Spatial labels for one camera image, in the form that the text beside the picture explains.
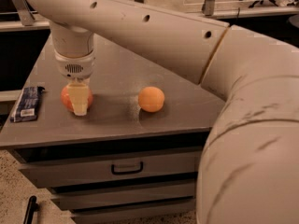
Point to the middle grey drawer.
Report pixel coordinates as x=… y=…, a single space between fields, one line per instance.
x=125 y=195

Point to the metal railing frame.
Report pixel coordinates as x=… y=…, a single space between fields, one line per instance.
x=211 y=3

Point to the grey drawer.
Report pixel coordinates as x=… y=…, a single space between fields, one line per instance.
x=52 y=174
x=125 y=195
x=135 y=211

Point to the orange fruit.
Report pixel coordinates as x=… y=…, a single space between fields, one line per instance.
x=151 y=99

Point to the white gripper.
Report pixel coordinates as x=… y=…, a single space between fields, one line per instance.
x=75 y=66

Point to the bottom grey drawer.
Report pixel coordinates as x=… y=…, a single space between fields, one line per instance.
x=135 y=211

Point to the red apple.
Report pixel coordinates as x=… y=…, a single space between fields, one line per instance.
x=67 y=102

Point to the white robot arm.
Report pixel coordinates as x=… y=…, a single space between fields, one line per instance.
x=249 y=170

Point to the black drawer handle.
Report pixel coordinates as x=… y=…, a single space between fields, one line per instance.
x=127 y=168

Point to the top grey drawer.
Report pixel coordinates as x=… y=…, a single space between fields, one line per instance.
x=52 y=174

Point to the black handle on floor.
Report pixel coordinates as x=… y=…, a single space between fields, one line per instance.
x=31 y=208

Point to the grey drawer cabinet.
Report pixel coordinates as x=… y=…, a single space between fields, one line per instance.
x=115 y=125

